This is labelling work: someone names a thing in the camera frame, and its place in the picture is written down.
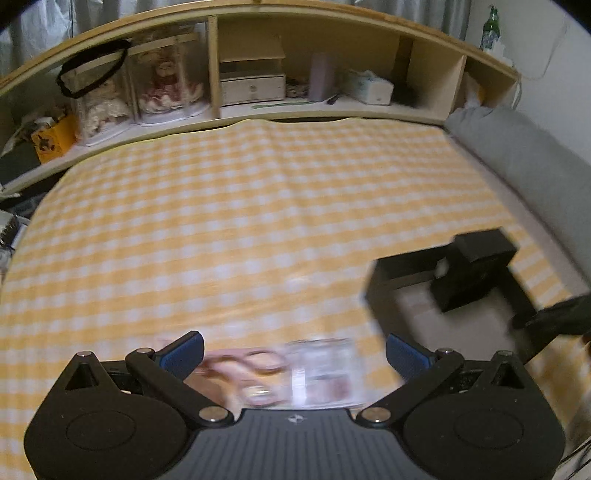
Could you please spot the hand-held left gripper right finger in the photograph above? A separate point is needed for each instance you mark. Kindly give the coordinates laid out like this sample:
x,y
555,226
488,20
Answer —
x,y
404,356

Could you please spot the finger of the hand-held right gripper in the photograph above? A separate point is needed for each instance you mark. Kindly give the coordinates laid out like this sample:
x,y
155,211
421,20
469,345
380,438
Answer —
x,y
568,316

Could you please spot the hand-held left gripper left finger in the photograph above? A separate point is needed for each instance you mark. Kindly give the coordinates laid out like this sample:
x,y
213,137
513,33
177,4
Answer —
x,y
184,353

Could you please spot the pink scissors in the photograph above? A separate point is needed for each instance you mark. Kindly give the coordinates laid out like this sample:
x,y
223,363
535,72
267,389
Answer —
x,y
249,364

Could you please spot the clear press-on nail box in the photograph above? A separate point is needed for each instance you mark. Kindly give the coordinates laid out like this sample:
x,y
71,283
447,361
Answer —
x,y
323,374

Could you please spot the black cardboard box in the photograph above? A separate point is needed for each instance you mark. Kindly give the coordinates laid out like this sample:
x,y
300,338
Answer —
x,y
401,266

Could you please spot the beige bed sheet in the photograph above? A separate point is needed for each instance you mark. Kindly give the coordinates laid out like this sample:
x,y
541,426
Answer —
x,y
549,249

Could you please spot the black box lid insert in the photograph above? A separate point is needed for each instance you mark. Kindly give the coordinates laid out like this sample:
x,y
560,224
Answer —
x,y
475,272

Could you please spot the yellow checked cloth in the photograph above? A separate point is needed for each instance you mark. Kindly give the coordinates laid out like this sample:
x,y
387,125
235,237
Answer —
x,y
231,207

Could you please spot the grey pillow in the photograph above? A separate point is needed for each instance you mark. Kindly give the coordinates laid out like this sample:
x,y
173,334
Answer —
x,y
521,161

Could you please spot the yellow box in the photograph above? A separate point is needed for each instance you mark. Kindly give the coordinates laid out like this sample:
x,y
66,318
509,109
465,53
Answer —
x,y
53,138

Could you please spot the clear doll display case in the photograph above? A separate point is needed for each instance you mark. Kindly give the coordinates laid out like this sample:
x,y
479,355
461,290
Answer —
x,y
101,115
166,87

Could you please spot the green ruler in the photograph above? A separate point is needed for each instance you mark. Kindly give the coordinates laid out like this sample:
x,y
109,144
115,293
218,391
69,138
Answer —
x,y
281,105

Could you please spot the tissue box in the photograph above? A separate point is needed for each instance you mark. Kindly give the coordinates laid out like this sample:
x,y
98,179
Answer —
x,y
369,87

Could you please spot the white drawer box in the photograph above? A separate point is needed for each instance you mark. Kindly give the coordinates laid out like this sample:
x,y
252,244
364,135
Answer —
x,y
251,90

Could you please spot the patterned fabric item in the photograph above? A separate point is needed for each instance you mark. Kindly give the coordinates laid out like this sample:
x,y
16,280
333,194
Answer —
x,y
296,86

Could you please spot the black headband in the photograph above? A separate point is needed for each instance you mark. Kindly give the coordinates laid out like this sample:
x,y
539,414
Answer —
x,y
62,81

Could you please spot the green bottle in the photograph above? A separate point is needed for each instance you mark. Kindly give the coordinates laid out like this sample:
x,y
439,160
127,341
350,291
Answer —
x,y
490,27

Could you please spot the wooden headboard shelf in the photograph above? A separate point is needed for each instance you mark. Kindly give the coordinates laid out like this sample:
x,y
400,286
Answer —
x,y
351,46

